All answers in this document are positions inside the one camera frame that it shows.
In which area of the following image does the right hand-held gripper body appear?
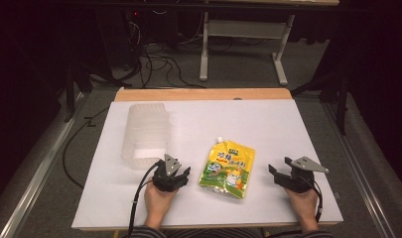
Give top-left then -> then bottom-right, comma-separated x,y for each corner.
273,156 -> 331,194

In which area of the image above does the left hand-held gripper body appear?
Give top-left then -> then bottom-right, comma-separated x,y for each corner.
151,154 -> 190,193

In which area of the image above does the person's left hand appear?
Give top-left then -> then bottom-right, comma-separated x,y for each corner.
143,178 -> 179,230

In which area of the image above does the person's right hand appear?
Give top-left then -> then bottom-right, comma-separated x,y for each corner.
285,186 -> 320,232

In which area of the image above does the clear plastic container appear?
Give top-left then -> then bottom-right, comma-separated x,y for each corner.
120,102 -> 171,171

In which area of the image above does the white table sheet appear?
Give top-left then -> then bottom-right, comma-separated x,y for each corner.
70,99 -> 344,231

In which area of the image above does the yellow spouted snack pouch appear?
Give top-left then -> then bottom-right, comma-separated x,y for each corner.
198,136 -> 257,200

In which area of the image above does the black metal stand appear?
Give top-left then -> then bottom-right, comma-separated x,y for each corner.
290,70 -> 351,136
63,60 -> 94,124

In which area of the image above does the grey metal floor rail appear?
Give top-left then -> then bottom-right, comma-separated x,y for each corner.
0,91 -> 90,238
321,98 -> 402,238

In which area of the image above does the thin black floor cable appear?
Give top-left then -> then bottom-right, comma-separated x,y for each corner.
62,107 -> 111,190

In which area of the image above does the tangle of black floor cables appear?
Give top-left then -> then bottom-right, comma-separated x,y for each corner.
120,13 -> 207,90

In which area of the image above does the white metal desk frame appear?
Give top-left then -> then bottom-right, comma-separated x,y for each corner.
199,11 -> 296,87

